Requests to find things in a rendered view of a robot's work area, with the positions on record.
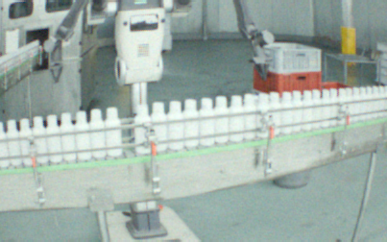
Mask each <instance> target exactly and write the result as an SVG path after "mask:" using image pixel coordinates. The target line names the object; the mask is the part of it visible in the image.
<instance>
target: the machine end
mask: <svg viewBox="0 0 387 242"><path fill-rule="evenodd" d="M74 1H75V0H3V7H1V11H2V10H3V12H2V14H3V15H2V32H1V33H2V35H1V37H2V39H1V41H2V44H1V46H2V48H1V51H2V52H0V56H2V57H3V56H6V55H7V54H9V53H5V51H6V48H5V46H6V43H5V41H6V30H10V29H12V28H15V29H16V28H19V45H18V46H19V48H21V47H22V46H25V45H28V44H30V43H32V42H35V41H38V43H40V42H41V43H42V41H43V40H44V39H47V38H49V39H50V37H51V36H53V35H54V34H55V33H54V32H55V31H56V29H57V28H58V26H59V25H60V23H61V22H62V20H63V19H64V18H65V16H66V15H67V14H68V12H69V11H70V9H71V7H72V5H73V3H74ZM88 3H89V0H88V1H87V3H86V4H85V6H84V8H83V9H82V11H81V13H80V15H79V17H78V22H77V23H76V25H77V26H76V27H75V29H74V35H73V36H72V37H71V38H69V39H68V40H67V41H64V40H62V47H61V50H62V54H61V57H62V60H63V69H62V71H61V75H60V79H59V82H58V83H57V84H55V81H54V78H53V75H52V73H51V71H50V63H49V62H50V59H51V52H50V53H48V54H49V59H48V62H46V63H45V64H43V65H42V66H41V67H40V68H39V69H38V70H36V71H35V72H34V74H32V75H30V81H31V82H30V87H31V101H32V102H31V108H32V121H34V118H36V117H42V121H48V116H50V115H56V118H57V119H56V120H57V121H58V120H62V118H61V115H62V114H63V113H70V117H71V118H70V119H71V120H74V122H75V123H77V120H76V113H77V112H80V111H84V112H85V114H88V111H86V110H85V109H86V107H88V105H89V104H90V103H91V102H94V99H92V97H93V96H94V95H95V91H96V85H97V79H96V71H97V64H96V60H97V56H98V53H97V51H96V49H97V47H98V46H99V45H100V42H99V43H96V42H97V38H98V37H97V35H99V32H97V31H98V25H97V24H91V25H88V23H87V20H88V18H87V6H88ZM27 93H28V89H27V77H26V78H25V79H23V80H22V81H20V82H19V83H17V85H15V86H14V87H12V88H11V89H9V90H8V91H7V92H6V93H4V94H3V106H4V109H3V113H4V116H5V120H6V122H8V121H10V120H14V121H15V122H20V120H21V119H29V110H28V96H27Z"/></svg>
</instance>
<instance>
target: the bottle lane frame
mask: <svg viewBox="0 0 387 242"><path fill-rule="evenodd" d="M340 133H343V137H344V126H342V127H339V126H338V127H337V128H334V127H333V128H332V129H329V128H327V130H322V131H317V132H310V133H301V134H296V135H292V134H291V135H290V136H285V137H277V138H273V139H272V145H271V155H270V157H271V158H272V159H273V163H272V172H271V174H270V175H269V177H264V174H265V173H264V169H265V168H264V165H263V159H264V158H266V157H265V155H264V150H265V147H267V139H266V140H262V139H260V140H259V141H253V142H244V143H240V144H236V143H235V144H233V145H227V144H226V146H220V147H218V146H216V147H213V148H208V147H207V148H206V149H198V148H197V150H192V151H188V150H186V151H185V152H176V153H172V154H168V153H166V154H165V155H157V154H156V155H155V158H156V164H157V175H158V176H160V178H161V181H159V189H161V192H160V193H159V194H157V197H153V187H152V182H151V177H152V166H151V157H147V156H146V157H132V158H126V157H125V159H122V158H119V159H117V158H116V159H114V160H102V161H97V160H95V162H87V161H86V162H85V163H78V162H76V163H74V164H69V163H67V164H64V165H59V164H58V165H54V166H51V165H48V166H45V167H44V166H41V165H40V166H39V167H37V168H36V170H37V174H38V175H42V177H43V183H42V185H44V188H45V192H46V193H44V199H45V200H46V202H45V205H44V206H40V204H39V198H38V194H37V191H36V181H35V174H34V167H33V166H32V168H29V167H27V168H25V167H23V169H22V168H19V169H16V168H14V169H11V170H10V169H8V168H7V170H0V213H2V212H4V213H5V212H19V211H21V212H23V211H25V212H26V211H39V210H41V211H42V210H53V209H54V210H57V209H59V210H61V209H71V208H84V207H85V208H88V207H89V205H88V196H87V194H88V192H89V190H94V189H98V190H99V189H103V188H106V189H108V190H110V191H111V192H112V200H113V204H114V205H115V206H117V205H126V204H129V205H130V204H135V203H140V204H141V203H146V202H155V201H160V200H171V199H176V198H180V197H185V196H189V197H191V196H197V195H202V194H206V193H212V192H217V191H222V190H228V189H233V188H237V187H243V186H245V185H248V184H253V183H258V182H266V181H271V180H274V179H276V178H280V177H285V176H290V175H294V174H298V173H300V172H303V171H307V170H311V169H315V168H320V167H323V166H325V165H328V164H331V163H334V162H338V161H342V160H346V159H350V158H353V157H359V156H362V155H365V154H368V153H370V152H373V151H376V143H377V141H378V139H379V138H380V137H382V136H385V135H386V138H387V118H384V119H382V118H381V119H376V120H373V121H371V120H370V121H368V122H367V121H366V122H364V123H363V122H362V123H355V124H354V123H353V124H350V125H348V128H347V135H346V141H347V143H348V145H347V146H346V154H345V155H344V156H343V158H341V155H340V151H341V150H340V148H339V141H341V139H340ZM386 148H387V142H386Z"/></svg>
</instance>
